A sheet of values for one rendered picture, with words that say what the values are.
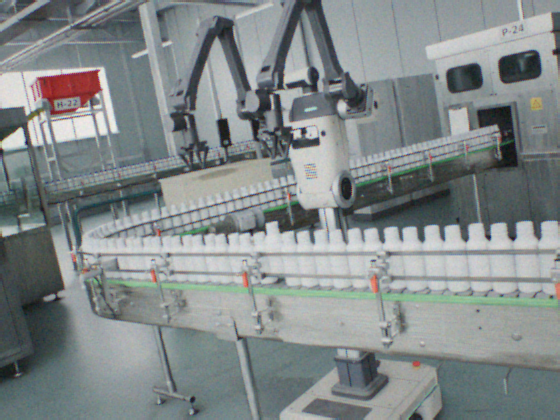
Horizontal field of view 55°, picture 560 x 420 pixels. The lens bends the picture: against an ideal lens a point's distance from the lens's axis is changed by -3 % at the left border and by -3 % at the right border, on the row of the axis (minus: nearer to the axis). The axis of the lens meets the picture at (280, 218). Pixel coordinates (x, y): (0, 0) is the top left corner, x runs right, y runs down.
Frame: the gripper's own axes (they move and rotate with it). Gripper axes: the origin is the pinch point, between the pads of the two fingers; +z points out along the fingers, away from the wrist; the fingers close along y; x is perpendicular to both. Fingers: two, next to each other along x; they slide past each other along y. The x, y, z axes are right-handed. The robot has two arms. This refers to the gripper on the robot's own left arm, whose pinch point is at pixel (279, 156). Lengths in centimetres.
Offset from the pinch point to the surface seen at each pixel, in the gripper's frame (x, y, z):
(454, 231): -60, -9, 24
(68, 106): 594, 282, -115
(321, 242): -18.9, -8.9, 26.7
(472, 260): -64, -9, 32
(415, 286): -48, -10, 39
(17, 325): 309, 38, 99
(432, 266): -53, -9, 33
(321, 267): -18.3, -9.6, 34.0
